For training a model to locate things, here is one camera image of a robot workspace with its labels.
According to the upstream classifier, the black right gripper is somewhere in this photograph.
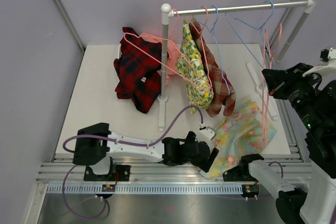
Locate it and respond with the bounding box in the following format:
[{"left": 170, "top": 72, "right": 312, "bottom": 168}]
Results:
[{"left": 264, "top": 62, "right": 326, "bottom": 132}]

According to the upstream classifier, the pastel floral skirt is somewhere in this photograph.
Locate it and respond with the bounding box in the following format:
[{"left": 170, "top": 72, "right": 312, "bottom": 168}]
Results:
[{"left": 198, "top": 96, "right": 277, "bottom": 179}]

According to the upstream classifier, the red beige checked skirt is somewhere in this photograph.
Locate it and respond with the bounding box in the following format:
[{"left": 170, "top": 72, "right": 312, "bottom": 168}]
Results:
[{"left": 189, "top": 17, "right": 236, "bottom": 118}]

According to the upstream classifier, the blue wire hanger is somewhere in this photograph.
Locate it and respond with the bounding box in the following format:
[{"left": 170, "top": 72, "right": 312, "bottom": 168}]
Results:
[
  {"left": 224, "top": 0, "right": 276, "bottom": 70},
  {"left": 197, "top": 4, "right": 232, "bottom": 96}
]

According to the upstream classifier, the lemon print skirt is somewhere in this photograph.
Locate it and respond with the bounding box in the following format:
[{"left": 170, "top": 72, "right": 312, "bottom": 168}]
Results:
[{"left": 175, "top": 19, "right": 214, "bottom": 110}]

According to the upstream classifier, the pink fuzzy skirt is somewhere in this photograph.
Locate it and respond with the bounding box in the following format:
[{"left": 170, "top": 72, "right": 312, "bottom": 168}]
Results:
[{"left": 140, "top": 33, "right": 180, "bottom": 85}]

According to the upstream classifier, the red black plaid skirt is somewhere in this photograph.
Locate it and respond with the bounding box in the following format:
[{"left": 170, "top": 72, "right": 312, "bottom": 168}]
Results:
[{"left": 113, "top": 27, "right": 162, "bottom": 114}]

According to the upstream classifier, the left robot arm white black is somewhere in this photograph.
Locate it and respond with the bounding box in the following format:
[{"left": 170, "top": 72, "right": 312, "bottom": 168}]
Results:
[{"left": 72, "top": 123, "right": 219, "bottom": 182}]

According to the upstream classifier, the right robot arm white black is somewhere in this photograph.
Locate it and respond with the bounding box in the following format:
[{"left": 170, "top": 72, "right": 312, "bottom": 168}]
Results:
[{"left": 223, "top": 63, "right": 335, "bottom": 223}]

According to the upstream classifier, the white grey clothes rack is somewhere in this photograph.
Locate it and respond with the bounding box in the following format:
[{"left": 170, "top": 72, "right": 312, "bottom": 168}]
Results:
[{"left": 158, "top": 0, "right": 320, "bottom": 132}]

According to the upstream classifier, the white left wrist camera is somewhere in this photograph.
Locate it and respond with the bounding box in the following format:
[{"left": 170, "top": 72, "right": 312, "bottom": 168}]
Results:
[{"left": 197, "top": 123, "right": 216, "bottom": 142}]

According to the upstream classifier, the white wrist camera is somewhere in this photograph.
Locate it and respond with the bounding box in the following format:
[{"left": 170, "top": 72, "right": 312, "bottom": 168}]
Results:
[
  {"left": 197, "top": 123, "right": 216, "bottom": 142},
  {"left": 302, "top": 47, "right": 335, "bottom": 77}
]

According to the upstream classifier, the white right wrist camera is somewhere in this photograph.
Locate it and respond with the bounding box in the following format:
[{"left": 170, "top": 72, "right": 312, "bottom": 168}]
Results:
[{"left": 302, "top": 47, "right": 335, "bottom": 77}]

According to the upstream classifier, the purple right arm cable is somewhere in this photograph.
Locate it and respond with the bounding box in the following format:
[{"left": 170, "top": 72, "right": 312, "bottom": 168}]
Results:
[{"left": 267, "top": 161, "right": 284, "bottom": 183}]

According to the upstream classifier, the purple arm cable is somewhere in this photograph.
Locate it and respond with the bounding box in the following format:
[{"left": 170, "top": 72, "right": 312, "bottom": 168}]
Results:
[
  {"left": 267, "top": 161, "right": 284, "bottom": 183},
  {"left": 62, "top": 104, "right": 204, "bottom": 219}
]

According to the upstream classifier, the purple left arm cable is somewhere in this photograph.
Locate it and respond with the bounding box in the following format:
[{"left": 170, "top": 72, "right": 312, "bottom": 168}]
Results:
[{"left": 62, "top": 104, "right": 204, "bottom": 219}]

